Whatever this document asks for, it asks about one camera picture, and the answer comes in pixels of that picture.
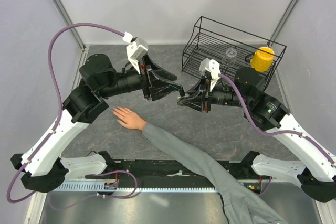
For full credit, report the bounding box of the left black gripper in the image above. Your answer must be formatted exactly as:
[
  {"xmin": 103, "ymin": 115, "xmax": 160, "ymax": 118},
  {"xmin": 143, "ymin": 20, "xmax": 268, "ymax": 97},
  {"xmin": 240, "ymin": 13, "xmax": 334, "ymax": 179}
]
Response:
[{"xmin": 99, "ymin": 53, "xmax": 183, "ymax": 101}]

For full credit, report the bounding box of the glitter nail polish bottle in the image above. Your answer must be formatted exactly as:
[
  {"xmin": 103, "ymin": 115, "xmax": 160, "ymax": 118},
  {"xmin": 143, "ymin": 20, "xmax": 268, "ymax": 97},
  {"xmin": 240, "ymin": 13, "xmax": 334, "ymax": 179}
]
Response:
[{"xmin": 177, "ymin": 97, "xmax": 184, "ymax": 105}]

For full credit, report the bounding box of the yellow mug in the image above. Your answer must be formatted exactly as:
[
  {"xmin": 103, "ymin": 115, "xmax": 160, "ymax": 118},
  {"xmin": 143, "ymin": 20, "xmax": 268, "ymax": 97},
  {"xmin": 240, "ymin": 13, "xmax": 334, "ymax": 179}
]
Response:
[{"xmin": 244, "ymin": 46, "xmax": 275, "ymax": 72}]

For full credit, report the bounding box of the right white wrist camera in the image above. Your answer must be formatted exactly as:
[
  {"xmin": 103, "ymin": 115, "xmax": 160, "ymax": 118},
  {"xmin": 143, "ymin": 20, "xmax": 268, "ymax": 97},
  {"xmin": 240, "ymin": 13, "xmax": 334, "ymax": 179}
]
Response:
[{"xmin": 199, "ymin": 58, "xmax": 221, "ymax": 92}]

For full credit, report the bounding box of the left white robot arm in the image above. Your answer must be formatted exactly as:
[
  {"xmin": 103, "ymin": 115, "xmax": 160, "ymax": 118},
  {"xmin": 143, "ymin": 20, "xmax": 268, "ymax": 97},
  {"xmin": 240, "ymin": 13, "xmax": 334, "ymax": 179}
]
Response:
[{"xmin": 11, "ymin": 54, "xmax": 185, "ymax": 193}]

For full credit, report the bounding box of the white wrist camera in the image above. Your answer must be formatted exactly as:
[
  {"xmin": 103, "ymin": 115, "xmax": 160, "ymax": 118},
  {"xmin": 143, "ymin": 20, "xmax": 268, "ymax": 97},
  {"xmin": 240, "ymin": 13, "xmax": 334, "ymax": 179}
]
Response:
[
  {"xmin": 199, "ymin": 58, "xmax": 221, "ymax": 92},
  {"xmin": 122, "ymin": 32, "xmax": 149, "ymax": 74}
]

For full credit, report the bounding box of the black nail polish cap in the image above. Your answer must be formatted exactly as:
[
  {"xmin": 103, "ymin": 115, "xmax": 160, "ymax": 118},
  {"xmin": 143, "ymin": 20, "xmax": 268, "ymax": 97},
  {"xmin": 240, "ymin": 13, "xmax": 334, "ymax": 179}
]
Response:
[{"xmin": 179, "ymin": 87, "xmax": 185, "ymax": 97}]

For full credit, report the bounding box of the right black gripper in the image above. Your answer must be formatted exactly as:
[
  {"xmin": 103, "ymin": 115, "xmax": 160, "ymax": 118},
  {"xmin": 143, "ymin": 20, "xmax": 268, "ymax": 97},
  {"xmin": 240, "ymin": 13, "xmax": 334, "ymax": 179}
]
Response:
[{"xmin": 178, "ymin": 73, "xmax": 251, "ymax": 113}]

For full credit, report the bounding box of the clear glass cup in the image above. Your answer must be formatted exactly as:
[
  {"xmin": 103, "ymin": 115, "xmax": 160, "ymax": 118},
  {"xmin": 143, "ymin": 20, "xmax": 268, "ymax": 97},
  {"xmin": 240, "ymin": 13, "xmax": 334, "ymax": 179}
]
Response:
[{"xmin": 222, "ymin": 48, "xmax": 237, "ymax": 67}]

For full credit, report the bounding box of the grey sleeved forearm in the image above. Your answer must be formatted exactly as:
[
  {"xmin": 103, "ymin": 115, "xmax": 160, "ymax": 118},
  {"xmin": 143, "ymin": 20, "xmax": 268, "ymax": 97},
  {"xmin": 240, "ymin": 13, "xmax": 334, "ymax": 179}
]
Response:
[{"xmin": 142, "ymin": 123, "xmax": 287, "ymax": 223}]

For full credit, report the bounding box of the person's bare hand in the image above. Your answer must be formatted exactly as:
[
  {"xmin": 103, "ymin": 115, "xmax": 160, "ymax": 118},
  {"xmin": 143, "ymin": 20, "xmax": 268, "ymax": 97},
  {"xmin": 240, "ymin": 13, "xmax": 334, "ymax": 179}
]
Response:
[{"xmin": 113, "ymin": 106, "xmax": 146, "ymax": 131}]

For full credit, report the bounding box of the white slotted cable duct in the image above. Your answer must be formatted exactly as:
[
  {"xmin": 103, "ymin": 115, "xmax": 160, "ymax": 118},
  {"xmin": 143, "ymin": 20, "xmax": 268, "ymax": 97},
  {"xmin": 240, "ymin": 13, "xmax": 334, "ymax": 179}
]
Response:
[{"xmin": 55, "ymin": 177, "xmax": 218, "ymax": 193}]

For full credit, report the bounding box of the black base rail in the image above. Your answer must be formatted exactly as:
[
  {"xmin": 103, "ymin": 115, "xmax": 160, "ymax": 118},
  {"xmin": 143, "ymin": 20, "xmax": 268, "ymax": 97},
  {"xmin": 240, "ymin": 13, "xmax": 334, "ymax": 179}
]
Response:
[{"xmin": 85, "ymin": 159, "xmax": 269, "ymax": 192}]

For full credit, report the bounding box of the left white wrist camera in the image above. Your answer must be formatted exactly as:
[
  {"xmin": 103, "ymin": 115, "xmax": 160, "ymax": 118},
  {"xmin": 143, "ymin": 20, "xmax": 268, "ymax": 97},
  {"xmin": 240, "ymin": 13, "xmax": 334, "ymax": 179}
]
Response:
[{"xmin": 122, "ymin": 32, "xmax": 149, "ymax": 74}]

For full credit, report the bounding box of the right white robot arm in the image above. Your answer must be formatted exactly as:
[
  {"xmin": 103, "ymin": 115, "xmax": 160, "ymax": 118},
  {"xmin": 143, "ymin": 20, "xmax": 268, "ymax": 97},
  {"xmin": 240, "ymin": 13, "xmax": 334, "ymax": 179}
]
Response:
[{"xmin": 177, "ymin": 67, "xmax": 335, "ymax": 203}]

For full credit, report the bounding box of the black wire rack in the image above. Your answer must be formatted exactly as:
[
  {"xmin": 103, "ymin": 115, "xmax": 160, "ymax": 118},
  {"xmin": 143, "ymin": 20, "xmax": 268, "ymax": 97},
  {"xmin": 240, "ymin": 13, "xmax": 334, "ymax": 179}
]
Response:
[{"xmin": 181, "ymin": 16, "xmax": 287, "ymax": 90}]

